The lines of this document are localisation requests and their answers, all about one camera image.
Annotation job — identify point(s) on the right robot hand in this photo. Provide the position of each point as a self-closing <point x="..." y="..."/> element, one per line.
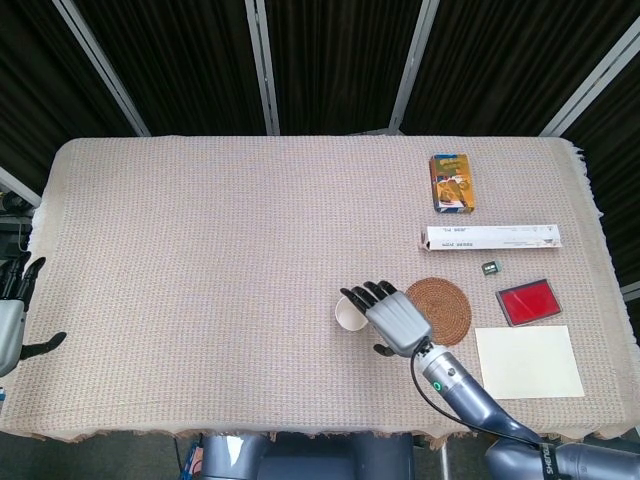
<point x="397" y="320"/>

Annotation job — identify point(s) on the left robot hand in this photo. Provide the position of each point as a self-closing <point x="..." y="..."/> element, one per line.
<point x="11" y="320"/>

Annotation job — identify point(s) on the red ink pad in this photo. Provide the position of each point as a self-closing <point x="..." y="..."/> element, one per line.
<point x="529" y="302"/>

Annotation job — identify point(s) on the cream paper sheet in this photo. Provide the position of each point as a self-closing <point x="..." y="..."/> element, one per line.
<point x="529" y="362"/>

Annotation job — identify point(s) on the grey robot torso base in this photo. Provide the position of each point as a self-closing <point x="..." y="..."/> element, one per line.
<point x="300" y="457"/>

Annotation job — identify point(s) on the long white cardboard box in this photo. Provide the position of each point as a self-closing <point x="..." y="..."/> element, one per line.
<point x="490" y="238"/>

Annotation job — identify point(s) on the brown woven round coaster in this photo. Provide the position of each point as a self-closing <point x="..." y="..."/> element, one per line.
<point x="445" y="310"/>

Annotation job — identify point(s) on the colourful printed card box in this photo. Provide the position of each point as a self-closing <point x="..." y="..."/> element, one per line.
<point x="452" y="184"/>

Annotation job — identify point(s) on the white paper cup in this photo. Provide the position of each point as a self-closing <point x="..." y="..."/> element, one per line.
<point x="350" y="316"/>

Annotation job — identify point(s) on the black folding screen partition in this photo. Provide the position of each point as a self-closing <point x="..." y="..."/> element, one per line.
<point x="320" y="65"/>

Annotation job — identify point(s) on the beige woven tablecloth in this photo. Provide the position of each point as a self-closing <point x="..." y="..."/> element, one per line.
<point x="225" y="280"/>

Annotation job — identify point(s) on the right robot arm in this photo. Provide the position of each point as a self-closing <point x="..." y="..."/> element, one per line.
<point x="480" y="400"/>

